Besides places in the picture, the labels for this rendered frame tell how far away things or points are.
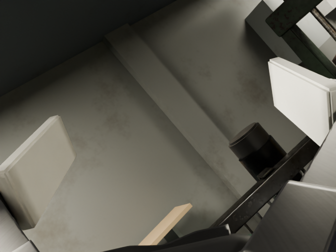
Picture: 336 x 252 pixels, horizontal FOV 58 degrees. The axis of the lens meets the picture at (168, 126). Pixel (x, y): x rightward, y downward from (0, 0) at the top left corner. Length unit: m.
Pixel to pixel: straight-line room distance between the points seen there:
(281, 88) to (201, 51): 3.30
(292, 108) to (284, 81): 0.01
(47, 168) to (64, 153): 0.02
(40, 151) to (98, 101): 2.66
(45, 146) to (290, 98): 0.13
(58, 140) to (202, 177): 2.74
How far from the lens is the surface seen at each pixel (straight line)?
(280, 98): 0.18
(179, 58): 3.30
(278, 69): 0.17
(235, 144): 0.55
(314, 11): 3.71
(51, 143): 0.18
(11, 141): 2.67
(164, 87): 2.95
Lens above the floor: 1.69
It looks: 2 degrees up
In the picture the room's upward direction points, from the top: 41 degrees counter-clockwise
